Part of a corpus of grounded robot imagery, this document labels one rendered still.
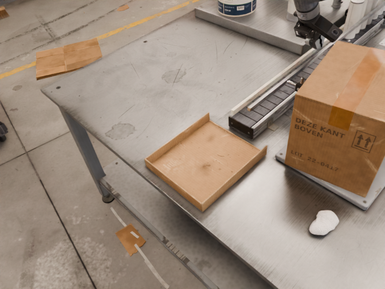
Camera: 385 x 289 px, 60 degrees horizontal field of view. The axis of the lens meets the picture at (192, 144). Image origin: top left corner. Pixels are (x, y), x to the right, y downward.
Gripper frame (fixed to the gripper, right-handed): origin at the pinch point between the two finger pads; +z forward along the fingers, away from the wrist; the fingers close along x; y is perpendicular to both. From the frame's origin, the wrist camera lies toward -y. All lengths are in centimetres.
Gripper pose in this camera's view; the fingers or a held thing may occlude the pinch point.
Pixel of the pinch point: (321, 47)
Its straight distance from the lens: 145.4
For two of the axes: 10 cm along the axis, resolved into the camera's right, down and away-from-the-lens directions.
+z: 4.3, 3.3, 8.4
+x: -5.7, 8.2, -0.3
